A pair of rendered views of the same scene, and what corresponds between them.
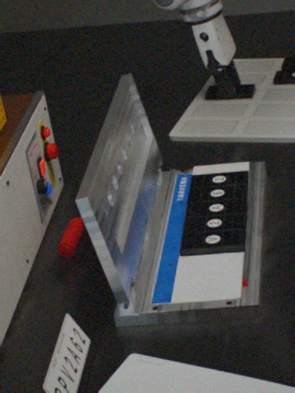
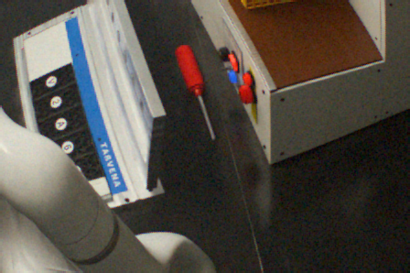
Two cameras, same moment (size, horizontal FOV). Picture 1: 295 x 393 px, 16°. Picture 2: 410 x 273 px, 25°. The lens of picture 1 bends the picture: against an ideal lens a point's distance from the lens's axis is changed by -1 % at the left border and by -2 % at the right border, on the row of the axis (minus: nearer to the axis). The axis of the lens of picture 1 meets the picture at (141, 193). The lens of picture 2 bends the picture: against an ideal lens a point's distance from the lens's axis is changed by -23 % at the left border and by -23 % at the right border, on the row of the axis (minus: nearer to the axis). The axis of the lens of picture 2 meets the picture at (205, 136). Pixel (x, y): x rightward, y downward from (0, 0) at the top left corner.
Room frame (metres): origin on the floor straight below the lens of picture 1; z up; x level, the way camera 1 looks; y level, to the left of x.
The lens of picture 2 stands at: (2.45, -0.36, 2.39)
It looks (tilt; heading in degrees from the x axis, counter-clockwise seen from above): 57 degrees down; 153
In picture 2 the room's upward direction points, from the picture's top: 5 degrees counter-clockwise
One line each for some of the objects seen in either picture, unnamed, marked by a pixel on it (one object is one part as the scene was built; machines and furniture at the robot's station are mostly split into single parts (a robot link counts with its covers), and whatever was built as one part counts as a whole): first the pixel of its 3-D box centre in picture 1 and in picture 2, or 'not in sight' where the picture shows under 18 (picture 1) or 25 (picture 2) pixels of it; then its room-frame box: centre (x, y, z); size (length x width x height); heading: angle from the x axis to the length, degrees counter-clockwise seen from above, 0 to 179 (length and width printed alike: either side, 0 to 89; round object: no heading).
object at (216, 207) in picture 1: (217, 210); (61, 125); (1.45, -0.11, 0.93); 0.10 x 0.05 x 0.01; 78
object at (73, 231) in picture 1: (78, 223); (197, 91); (1.52, 0.11, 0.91); 0.18 x 0.03 x 0.03; 164
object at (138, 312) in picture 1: (197, 232); (70, 101); (1.41, -0.08, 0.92); 0.44 x 0.21 x 0.04; 168
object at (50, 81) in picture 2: (213, 242); (51, 83); (1.36, -0.09, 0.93); 0.10 x 0.05 x 0.01; 78
